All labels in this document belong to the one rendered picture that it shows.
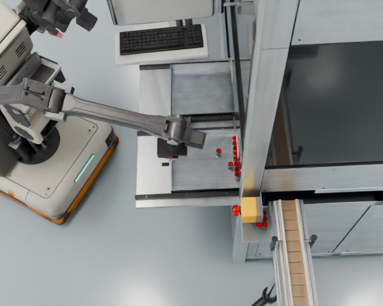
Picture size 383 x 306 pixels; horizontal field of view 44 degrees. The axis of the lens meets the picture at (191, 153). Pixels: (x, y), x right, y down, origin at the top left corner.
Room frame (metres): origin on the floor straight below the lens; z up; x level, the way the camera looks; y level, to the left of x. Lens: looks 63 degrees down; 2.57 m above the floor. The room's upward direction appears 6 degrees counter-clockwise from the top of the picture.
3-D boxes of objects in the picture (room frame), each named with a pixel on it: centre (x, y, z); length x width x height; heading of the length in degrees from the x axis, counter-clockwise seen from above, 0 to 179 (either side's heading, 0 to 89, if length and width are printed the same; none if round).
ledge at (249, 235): (0.54, -0.22, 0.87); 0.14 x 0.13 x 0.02; 86
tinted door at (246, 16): (0.89, -0.19, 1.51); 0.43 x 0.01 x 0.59; 176
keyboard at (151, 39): (1.54, 0.09, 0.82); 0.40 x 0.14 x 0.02; 89
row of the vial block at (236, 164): (0.81, -0.17, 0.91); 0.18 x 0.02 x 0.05; 176
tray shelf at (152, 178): (0.99, -0.03, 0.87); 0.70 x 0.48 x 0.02; 176
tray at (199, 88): (1.16, -0.11, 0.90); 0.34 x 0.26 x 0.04; 86
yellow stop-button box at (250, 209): (0.56, -0.18, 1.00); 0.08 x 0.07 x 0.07; 86
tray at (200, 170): (0.82, -0.08, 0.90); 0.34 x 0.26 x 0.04; 86
